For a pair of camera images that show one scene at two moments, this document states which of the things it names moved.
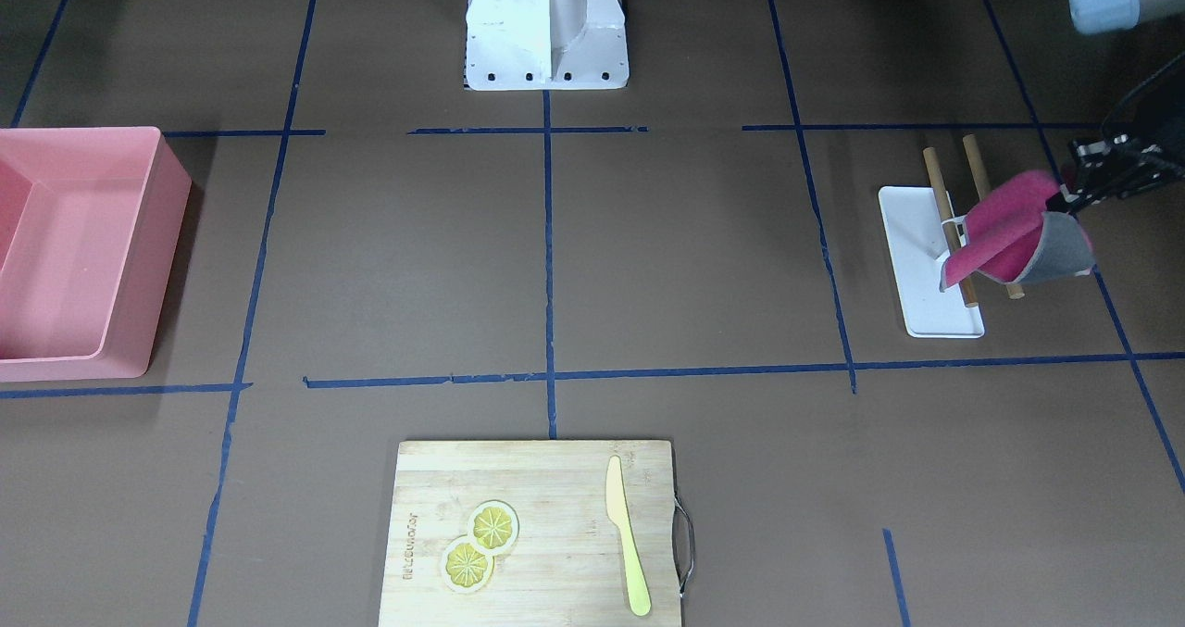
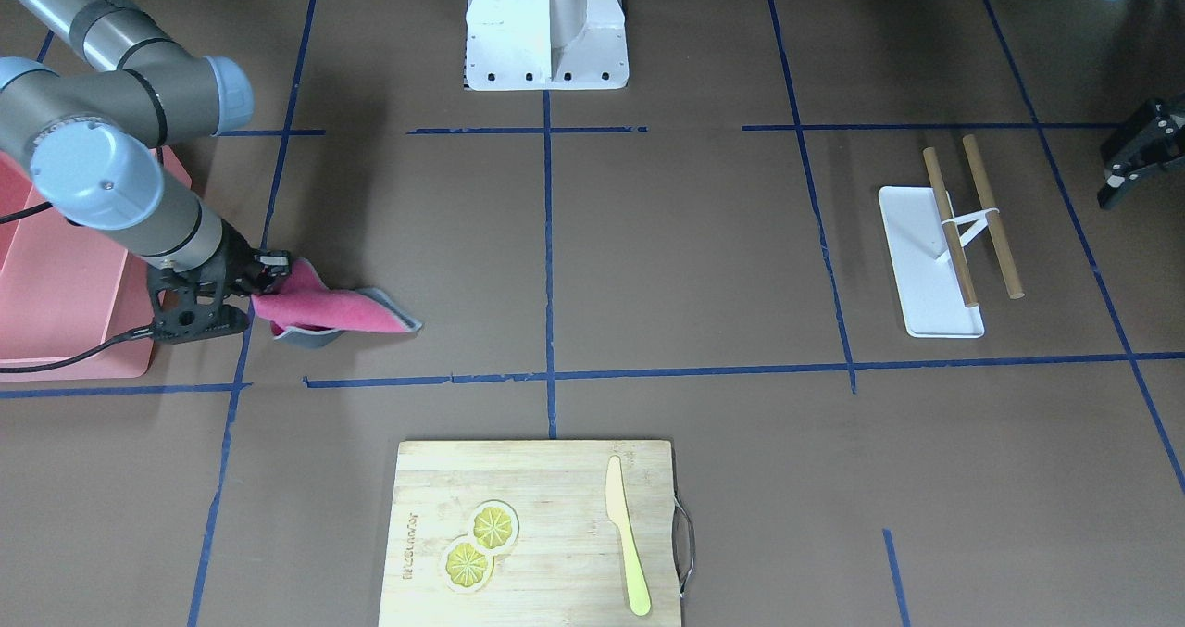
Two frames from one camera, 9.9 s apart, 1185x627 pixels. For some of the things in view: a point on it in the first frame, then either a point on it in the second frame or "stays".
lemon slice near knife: (492, 527) stays
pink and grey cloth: (1010, 237) to (305, 313)
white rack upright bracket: (962, 227) stays
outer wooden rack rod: (979, 186) stays
